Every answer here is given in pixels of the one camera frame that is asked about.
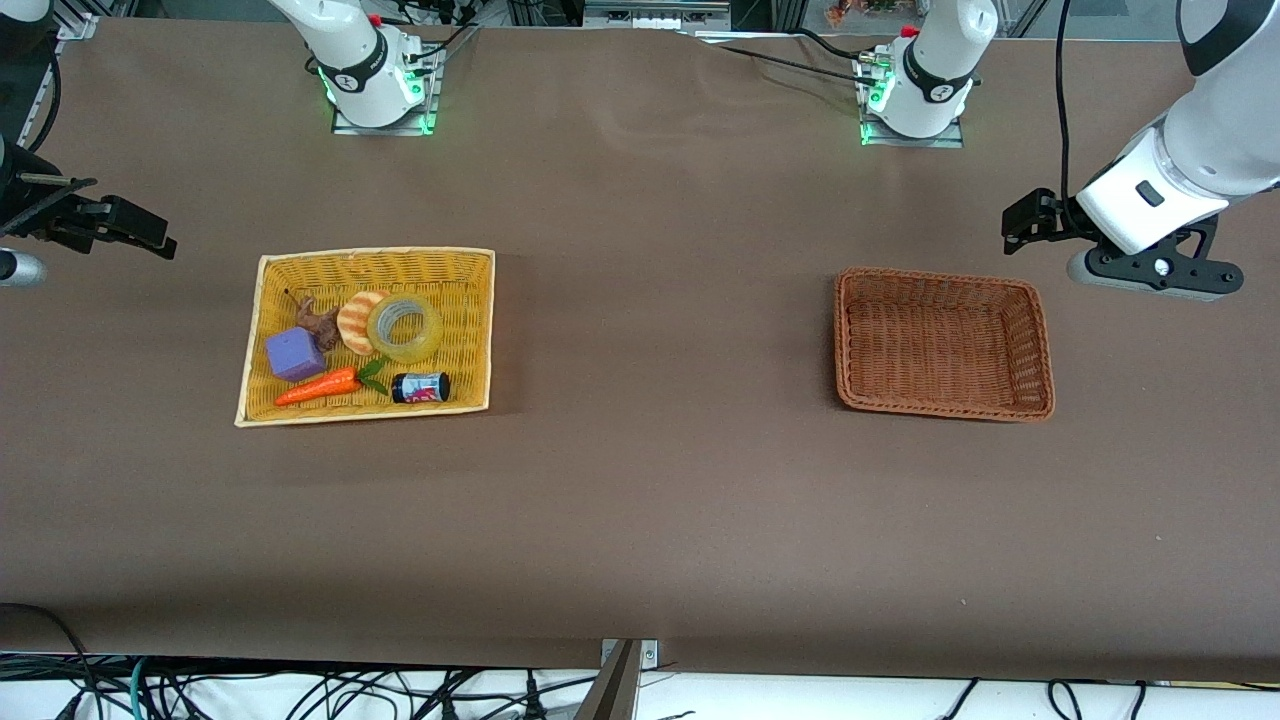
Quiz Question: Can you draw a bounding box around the orange toy carrot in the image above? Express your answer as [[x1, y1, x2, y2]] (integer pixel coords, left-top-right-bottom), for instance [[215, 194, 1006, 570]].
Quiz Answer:
[[273, 357, 392, 409]]

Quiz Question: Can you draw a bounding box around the purple foam cube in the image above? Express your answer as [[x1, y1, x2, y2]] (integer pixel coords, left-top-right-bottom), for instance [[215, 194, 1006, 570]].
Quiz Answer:
[[264, 326, 328, 384]]

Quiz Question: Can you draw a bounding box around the grey equipment box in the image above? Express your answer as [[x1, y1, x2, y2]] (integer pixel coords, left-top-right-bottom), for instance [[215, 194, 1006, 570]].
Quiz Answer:
[[583, 0, 733, 31]]

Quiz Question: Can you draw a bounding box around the yellow wicker basket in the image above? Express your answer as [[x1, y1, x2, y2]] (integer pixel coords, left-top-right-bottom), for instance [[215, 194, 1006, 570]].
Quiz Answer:
[[234, 246, 497, 429]]

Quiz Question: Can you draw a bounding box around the brown table cover cloth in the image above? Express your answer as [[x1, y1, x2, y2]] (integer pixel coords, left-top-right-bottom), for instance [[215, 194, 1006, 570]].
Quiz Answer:
[[0, 15, 1280, 684]]

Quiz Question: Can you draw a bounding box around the brown lion figurine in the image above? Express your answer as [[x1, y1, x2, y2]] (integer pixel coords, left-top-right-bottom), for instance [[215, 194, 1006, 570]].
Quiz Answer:
[[284, 288, 343, 351]]

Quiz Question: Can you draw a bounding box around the toy croissant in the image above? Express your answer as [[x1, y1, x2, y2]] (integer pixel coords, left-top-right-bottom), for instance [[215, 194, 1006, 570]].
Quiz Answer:
[[336, 290, 393, 357]]

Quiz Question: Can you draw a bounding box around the clear yellowish tape roll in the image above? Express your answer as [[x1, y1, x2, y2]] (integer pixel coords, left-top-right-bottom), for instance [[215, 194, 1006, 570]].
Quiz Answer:
[[366, 294, 445, 365]]

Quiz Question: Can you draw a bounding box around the grey pole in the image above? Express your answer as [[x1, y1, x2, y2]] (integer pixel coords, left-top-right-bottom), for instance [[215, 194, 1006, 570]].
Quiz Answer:
[[574, 640, 642, 720]]

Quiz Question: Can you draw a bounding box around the small can with black lid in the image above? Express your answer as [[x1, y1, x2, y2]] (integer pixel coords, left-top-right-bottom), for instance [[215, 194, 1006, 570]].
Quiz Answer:
[[390, 370, 452, 406]]

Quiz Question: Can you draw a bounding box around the orange patterned background object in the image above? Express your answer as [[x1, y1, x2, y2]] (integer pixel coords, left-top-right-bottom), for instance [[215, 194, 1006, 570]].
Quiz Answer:
[[824, 0, 923, 27]]

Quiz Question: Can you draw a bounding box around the metal table edge bracket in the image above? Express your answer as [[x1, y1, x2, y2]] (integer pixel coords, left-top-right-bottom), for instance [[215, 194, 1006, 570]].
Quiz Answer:
[[600, 638, 661, 670]]

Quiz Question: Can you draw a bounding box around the brown wicker basket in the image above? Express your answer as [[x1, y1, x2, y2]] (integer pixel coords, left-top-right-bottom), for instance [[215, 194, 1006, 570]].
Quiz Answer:
[[833, 265, 1057, 424]]

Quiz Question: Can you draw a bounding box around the black cable on table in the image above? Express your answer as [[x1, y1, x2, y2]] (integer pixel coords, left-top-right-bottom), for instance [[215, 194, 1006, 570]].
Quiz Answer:
[[690, 32, 869, 83], [405, 5, 483, 63], [793, 27, 873, 63]]

